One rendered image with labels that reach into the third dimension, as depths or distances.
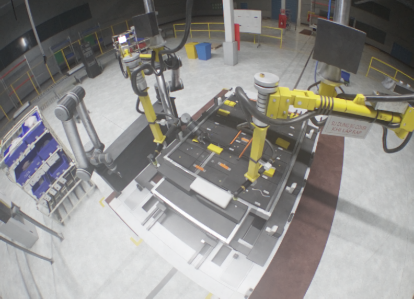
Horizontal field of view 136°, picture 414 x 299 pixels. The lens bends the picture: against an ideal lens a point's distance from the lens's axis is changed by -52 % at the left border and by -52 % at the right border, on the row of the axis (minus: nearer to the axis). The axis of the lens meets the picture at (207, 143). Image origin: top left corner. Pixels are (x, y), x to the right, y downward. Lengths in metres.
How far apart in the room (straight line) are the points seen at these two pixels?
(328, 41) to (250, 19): 8.57
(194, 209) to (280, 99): 1.18
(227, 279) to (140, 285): 1.43
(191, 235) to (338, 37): 1.79
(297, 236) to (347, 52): 2.34
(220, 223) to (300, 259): 1.49
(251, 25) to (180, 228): 8.92
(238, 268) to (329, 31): 1.67
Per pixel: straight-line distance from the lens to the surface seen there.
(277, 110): 0.78
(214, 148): 1.90
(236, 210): 1.43
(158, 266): 2.59
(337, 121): 1.02
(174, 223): 1.80
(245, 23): 9.42
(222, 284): 1.60
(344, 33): 0.84
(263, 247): 1.60
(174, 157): 1.92
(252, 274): 1.61
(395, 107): 1.08
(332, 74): 0.94
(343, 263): 2.98
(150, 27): 1.40
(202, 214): 1.55
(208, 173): 1.72
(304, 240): 2.70
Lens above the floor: 2.43
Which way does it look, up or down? 46 degrees down
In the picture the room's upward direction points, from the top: 8 degrees counter-clockwise
